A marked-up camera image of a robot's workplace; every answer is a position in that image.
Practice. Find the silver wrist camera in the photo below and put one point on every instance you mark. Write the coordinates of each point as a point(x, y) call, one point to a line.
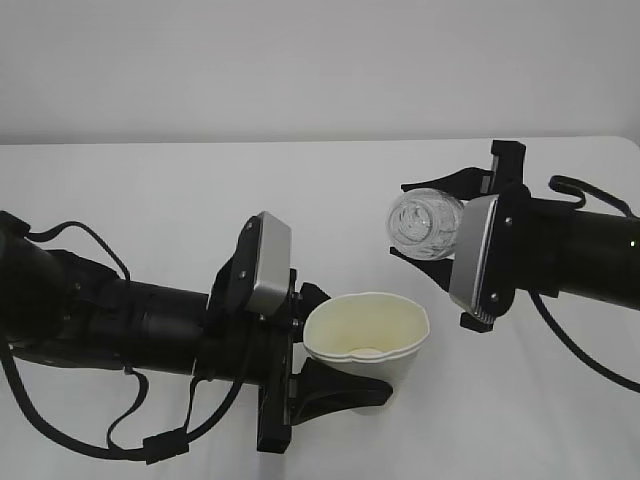
point(264, 255)
point(470, 256)

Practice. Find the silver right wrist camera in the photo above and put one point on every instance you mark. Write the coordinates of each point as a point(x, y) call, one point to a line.
point(470, 256)

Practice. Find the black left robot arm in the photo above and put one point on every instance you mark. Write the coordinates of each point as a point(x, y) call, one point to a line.
point(66, 311)

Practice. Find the clear plastic water bottle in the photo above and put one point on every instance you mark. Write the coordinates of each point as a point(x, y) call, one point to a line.
point(422, 224)

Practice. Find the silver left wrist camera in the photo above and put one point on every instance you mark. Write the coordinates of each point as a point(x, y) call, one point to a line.
point(264, 255)

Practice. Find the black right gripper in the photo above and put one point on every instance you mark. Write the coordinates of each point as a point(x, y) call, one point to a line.
point(524, 246)

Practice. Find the white paper cup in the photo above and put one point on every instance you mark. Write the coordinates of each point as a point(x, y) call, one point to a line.
point(371, 334)

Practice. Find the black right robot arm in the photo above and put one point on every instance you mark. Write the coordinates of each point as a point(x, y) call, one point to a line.
point(599, 244)

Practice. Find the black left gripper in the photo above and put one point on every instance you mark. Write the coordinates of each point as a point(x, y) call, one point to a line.
point(244, 349)

